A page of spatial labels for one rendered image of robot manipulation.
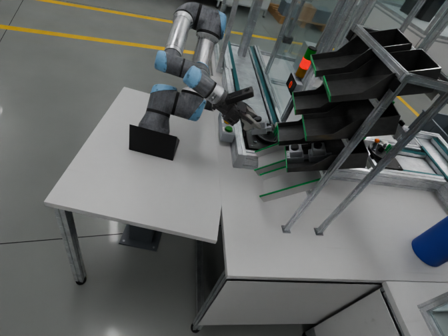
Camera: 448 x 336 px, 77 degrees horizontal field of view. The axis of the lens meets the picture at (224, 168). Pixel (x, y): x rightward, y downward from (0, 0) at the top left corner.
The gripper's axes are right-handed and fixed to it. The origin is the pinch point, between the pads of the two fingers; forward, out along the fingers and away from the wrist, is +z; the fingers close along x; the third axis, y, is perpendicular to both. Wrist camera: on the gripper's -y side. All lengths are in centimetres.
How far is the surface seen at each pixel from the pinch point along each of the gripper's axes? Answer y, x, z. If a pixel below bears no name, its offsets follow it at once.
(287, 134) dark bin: -3.2, -0.4, 13.2
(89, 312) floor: 137, 47, -3
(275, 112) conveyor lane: 17, -58, 30
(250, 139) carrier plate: 21.9, -21.5, 14.4
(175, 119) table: 49, -36, -20
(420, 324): 0, 55, 90
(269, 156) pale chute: 13.0, -4.0, 19.2
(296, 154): -7.2, 16.9, 11.9
